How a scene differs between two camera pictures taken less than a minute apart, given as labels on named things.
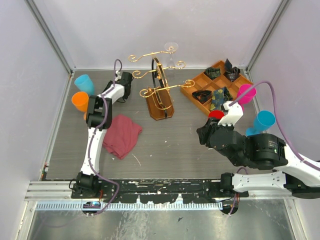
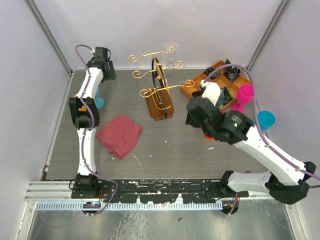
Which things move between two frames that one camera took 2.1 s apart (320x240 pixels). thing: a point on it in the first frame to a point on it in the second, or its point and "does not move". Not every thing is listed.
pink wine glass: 248,96 does not move
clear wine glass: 171,47 does not move
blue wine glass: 264,121 does not move
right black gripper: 202,132 to 190,120
